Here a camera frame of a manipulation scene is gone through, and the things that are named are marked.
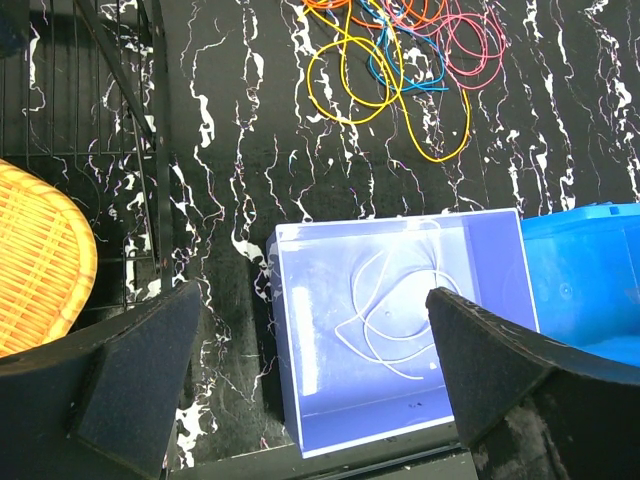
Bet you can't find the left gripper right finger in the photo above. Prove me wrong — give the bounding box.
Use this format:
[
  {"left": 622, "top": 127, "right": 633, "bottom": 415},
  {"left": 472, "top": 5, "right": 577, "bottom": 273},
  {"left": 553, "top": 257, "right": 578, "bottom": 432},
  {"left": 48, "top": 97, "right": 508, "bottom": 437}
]
[{"left": 426, "top": 288, "right": 639, "bottom": 479}]

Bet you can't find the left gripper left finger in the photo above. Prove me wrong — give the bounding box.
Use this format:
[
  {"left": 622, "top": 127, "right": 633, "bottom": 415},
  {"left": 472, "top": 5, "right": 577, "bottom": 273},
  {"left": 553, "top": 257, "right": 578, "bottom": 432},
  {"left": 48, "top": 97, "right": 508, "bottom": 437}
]
[{"left": 1, "top": 282, "right": 200, "bottom": 479}]

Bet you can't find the white cable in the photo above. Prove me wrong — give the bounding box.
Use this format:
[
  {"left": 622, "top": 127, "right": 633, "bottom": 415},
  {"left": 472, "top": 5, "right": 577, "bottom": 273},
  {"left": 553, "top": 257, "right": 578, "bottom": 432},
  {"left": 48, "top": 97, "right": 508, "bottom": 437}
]
[{"left": 333, "top": 217, "right": 464, "bottom": 381}]

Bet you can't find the orange woven plate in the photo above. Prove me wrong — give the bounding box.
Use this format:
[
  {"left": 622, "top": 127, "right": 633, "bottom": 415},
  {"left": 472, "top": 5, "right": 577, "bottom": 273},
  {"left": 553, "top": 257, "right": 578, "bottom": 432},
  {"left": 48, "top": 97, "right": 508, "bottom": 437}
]
[{"left": 1, "top": 160, "right": 98, "bottom": 357}]

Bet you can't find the blue plastic bin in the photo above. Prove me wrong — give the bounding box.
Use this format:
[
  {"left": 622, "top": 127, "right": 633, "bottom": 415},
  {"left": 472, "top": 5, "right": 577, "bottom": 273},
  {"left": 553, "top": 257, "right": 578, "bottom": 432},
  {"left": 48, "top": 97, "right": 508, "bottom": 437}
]
[{"left": 521, "top": 203, "right": 640, "bottom": 366}]

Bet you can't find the purple plastic bin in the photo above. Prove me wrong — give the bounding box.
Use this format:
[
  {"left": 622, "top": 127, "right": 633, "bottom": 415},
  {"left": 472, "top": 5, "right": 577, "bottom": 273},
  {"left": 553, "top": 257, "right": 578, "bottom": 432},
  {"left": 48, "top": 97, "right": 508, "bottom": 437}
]
[{"left": 267, "top": 208, "right": 538, "bottom": 459}]

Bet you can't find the black wire dish rack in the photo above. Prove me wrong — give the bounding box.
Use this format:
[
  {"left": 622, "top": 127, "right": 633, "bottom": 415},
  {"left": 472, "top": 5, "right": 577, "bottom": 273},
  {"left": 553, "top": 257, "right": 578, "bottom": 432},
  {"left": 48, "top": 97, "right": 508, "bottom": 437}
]
[{"left": 1, "top": 1, "right": 173, "bottom": 318}]

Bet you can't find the blue cable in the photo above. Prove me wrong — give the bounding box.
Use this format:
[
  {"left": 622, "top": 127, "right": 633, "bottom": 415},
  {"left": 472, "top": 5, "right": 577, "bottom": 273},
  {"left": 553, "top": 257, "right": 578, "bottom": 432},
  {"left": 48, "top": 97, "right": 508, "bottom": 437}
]
[{"left": 367, "top": 0, "right": 451, "bottom": 95}]

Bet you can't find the pink cable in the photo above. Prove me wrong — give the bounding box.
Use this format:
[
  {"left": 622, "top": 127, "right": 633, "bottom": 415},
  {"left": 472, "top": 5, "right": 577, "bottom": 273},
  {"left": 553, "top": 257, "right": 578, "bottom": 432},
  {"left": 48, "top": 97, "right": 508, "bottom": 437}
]
[{"left": 384, "top": 0, "right": 509, "bottom": 92}]

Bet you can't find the orange cable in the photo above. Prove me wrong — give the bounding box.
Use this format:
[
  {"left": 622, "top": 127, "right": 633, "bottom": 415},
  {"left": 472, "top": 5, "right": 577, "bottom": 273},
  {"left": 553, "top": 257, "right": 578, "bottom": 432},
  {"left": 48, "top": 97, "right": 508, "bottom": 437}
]
[{"left": 302, "top": 0, "right": 451, "bottom": 31}]

